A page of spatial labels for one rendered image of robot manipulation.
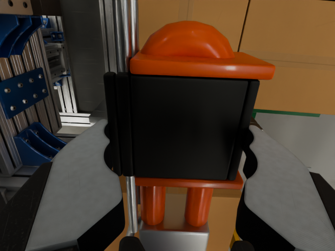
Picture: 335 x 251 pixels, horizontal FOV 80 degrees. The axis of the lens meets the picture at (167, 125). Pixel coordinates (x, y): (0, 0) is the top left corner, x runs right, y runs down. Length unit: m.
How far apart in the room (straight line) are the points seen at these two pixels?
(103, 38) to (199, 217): 1.05
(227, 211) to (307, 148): 1.38
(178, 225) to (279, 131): 1.56
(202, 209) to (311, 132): 1.69
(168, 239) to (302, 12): 0.82
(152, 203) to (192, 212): 0.04
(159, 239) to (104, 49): 1.04
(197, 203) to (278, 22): 0.76
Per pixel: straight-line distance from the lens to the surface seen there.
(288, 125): 1.72
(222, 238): 0.70
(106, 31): 1.16
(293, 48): 0.90
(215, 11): 0.80
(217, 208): 0.59
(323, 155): 2.02
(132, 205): 0.17
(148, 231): 0.20
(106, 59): 1.16
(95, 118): 0.85
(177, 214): 0.20
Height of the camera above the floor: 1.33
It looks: 63 degrees down
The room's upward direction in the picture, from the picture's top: 178 degrees counter-clockwise
